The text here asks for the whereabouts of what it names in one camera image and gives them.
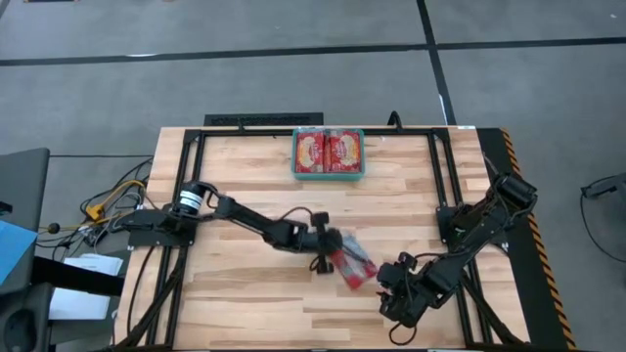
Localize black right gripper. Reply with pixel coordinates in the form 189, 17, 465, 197
375, 251, 422, 329

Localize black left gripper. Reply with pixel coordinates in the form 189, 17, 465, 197
308, 211, 372, 276

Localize red popcorn bag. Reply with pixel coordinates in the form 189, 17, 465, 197
324, 130, 364, 174
294, 130, 327, 174
328, 232, 380, 291

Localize teal plastic basket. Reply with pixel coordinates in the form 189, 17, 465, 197
291, 126, 367, 182

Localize black mat with hazard stripes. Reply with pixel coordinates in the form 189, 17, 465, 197
476, 127, 578, 351

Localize dark grey floor device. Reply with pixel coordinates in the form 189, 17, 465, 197
580, 171, 626, 199

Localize white paper sheets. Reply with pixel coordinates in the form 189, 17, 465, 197
48, 252, 124, 322

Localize black flat bar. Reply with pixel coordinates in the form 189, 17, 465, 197
29, 255, 126, 297

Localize dark grey cabinet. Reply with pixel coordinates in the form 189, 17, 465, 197
0, 148, 51, 294

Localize blue sheet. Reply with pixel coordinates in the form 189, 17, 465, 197
0, 219, 39, 287

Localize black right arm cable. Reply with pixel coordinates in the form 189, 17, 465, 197
387, 320, 418, 347

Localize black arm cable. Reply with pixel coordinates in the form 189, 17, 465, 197
278, 205, 315, 231
387, 320, 418, 347

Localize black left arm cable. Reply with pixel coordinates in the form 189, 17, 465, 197
278, 205, 315, 231

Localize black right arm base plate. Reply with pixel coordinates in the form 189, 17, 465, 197
436, 204, 510, 245

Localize black metal table frame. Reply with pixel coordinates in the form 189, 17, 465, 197
114, 125, 534, 351

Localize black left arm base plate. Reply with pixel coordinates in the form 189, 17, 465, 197
127, 208, 200, 247

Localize black floor cable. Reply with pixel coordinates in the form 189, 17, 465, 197
578, 188, 626, 265

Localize yellow cable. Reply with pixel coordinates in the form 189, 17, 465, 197
86, 179, 148, 221

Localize black cable bundle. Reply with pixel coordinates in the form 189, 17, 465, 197
38, 155, 156, 248

